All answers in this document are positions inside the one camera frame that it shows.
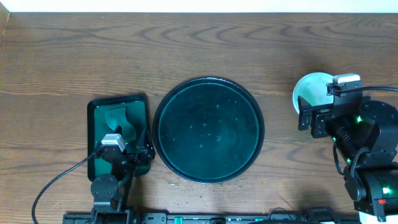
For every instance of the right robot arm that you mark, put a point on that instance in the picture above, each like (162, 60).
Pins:
(364, 134)

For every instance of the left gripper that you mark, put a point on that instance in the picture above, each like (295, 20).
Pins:
(137, 156)

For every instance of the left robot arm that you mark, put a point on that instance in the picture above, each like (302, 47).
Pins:
(111, 191)

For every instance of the mint plate front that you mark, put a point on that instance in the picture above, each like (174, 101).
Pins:
(313, 89)

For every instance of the rectangular dark green tray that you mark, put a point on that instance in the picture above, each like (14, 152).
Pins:
(137, 113)

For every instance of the round dark green tray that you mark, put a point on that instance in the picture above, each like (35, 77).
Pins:
(208, 130)

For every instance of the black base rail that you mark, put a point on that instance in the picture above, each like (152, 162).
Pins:
(277, 215)

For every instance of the green scouring sponge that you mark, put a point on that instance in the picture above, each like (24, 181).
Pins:
(118, 117)

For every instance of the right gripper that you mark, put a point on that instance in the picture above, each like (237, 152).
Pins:
(323, 115)

